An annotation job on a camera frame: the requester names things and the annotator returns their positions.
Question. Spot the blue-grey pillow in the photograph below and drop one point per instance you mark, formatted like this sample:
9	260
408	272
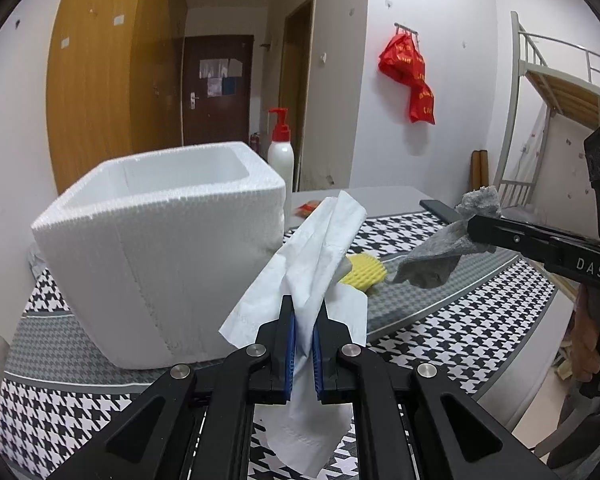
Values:
34	265

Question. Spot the brown wooden pole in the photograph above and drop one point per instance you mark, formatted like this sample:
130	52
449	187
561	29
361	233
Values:
475	170
485	170

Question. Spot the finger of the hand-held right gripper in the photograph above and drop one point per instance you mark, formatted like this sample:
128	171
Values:
530	245

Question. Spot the white foam box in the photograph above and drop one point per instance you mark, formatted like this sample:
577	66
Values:
155	270

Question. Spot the dark brown door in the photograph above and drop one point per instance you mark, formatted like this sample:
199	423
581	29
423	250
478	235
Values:
215	120

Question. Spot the metal bunk bed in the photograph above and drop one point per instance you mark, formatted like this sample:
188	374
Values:
555	85

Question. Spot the black smartphone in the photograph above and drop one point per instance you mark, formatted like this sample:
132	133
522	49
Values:
440	208

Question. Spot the grey cloth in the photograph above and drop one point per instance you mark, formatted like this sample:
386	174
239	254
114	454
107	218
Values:
430	260

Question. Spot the metal wall hook rack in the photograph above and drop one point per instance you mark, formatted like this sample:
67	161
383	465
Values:
407	28

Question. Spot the red snack packet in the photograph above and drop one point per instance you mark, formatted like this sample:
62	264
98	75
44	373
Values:
310	207

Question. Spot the person's right hand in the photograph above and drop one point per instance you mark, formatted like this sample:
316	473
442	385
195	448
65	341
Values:
587	340

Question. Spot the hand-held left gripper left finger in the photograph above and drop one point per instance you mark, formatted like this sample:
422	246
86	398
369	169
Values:
290	355

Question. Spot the white patterned curtain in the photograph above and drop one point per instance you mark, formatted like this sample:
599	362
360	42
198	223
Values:
537	150

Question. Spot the blue door notice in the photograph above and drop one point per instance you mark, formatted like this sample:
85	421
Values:
229	86

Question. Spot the white door notice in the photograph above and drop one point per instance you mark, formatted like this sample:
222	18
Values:
220	67

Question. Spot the red plastic bag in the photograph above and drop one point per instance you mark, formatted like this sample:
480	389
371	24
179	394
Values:
422	105
402	60

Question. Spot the wooden wardrobe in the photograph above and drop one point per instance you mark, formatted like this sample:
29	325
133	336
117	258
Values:
105	85

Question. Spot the white pump lotion bottle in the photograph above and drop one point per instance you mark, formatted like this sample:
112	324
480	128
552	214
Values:
281	160

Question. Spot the houndstooth blanket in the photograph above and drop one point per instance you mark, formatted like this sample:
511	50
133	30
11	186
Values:
430	350

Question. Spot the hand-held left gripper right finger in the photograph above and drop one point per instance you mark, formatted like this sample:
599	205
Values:
317	360

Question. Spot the red fire extinguisher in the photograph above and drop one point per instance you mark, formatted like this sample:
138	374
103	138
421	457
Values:
254	142

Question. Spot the white tissue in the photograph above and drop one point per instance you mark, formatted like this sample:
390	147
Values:
325	240

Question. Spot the yellow foam fruit net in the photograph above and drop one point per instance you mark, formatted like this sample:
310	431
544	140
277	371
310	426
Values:
365	270

